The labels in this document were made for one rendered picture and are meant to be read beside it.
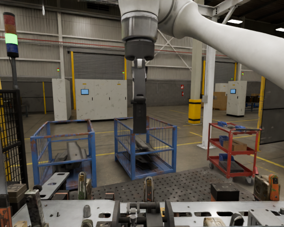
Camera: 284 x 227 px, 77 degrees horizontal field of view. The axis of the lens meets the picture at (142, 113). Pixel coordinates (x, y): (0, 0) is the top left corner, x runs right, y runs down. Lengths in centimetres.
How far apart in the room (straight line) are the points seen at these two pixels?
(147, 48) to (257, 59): 23
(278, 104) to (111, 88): 643
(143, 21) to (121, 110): 848
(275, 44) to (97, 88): 839
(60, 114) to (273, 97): 772
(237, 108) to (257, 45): 1073
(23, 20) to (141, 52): 1536
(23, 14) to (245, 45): 1568
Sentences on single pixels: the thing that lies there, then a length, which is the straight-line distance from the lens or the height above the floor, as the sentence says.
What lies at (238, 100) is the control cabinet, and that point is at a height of 93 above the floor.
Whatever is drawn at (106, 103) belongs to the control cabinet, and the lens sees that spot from 869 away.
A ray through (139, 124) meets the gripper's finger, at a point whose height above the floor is 147.
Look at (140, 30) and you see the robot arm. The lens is 44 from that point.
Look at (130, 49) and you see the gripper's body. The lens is 44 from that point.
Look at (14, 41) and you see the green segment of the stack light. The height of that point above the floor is 189.
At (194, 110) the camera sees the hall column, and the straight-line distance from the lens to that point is 799.
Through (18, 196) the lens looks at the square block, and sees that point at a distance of 113.
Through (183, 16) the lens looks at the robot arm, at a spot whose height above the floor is 174.
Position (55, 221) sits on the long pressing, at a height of 100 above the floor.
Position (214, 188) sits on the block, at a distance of 109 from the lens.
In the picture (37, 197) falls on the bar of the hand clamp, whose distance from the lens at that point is 74.
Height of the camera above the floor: 155
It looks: 8 degrees down
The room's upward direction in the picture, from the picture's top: straight up
